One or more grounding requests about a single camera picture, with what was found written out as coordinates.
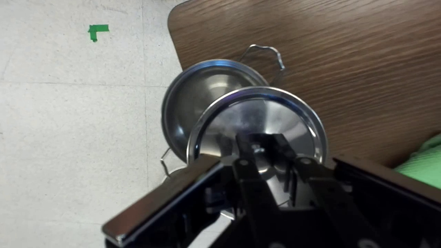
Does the green cloth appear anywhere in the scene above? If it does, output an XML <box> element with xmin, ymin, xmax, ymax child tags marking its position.
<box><xmin>392</xmin><ymin>133</ymin><xmax>441</xmax><ymax>192</ymax></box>

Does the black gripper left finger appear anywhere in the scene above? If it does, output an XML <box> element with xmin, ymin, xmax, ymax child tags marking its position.
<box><xmin>230</xmin><ymin>131</ymin><xmax>289</xmax><ymax>248</ymax></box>

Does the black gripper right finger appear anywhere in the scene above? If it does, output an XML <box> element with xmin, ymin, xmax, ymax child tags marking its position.
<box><xmin>268</xmin><ymin>134</ymin><xmax>369</xmax><ymax>248</ymax></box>

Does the silver metal pot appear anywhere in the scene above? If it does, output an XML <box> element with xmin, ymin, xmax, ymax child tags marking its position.
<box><xmin>158</xmin><ymin>43</ymin><xmax>288</xmax><ymax>180</ymax></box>

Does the silver metal lid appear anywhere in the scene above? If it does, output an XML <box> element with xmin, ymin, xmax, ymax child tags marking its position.
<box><xmin>184</xmin><ymin>86</ymin><xmax>330</xmax><ymax>222</ymax></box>

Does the green floor tape mark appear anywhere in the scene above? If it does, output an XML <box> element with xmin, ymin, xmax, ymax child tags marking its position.
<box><xmin>86</xmin><ymin>24</ymin><xmax>111</xmax><ymax>45</ymax></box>

